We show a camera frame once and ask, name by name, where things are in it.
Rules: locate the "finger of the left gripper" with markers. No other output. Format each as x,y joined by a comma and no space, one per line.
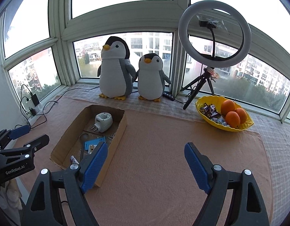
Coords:
12,134
36,145

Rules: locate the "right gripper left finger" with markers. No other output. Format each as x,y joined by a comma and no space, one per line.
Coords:
44,205

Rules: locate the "grey spoon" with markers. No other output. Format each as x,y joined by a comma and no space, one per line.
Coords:
83,137

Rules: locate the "blue phone stand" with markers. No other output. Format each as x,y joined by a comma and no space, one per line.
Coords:
94,142

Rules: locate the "white plug-in device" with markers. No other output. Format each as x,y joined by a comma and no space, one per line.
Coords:
103,122

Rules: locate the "small white adapter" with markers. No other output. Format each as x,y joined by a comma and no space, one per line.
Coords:
73,160

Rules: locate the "wooden clothespin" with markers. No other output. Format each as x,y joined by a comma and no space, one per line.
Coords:
90,149

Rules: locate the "white power strip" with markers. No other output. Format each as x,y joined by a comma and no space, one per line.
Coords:
30,110

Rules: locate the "black power adapter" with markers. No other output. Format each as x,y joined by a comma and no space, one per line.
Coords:
35,99

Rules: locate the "open cardboard box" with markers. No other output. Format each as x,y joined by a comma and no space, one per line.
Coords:
70,143

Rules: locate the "pink blanket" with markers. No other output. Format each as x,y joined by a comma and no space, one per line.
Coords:
149,181

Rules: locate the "wrapped candies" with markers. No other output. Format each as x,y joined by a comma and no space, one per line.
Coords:
211,113

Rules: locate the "large plush penguin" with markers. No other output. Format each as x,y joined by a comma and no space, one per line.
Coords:
116,73

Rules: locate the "yellow fruit bowl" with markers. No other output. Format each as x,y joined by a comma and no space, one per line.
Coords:
217,101

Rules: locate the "black tripod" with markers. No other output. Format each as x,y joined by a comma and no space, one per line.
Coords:
207,76

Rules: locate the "small plush penguin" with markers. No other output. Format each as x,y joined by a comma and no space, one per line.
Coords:
151,78

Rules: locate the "white ring light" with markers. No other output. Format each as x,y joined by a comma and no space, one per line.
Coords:
191,11

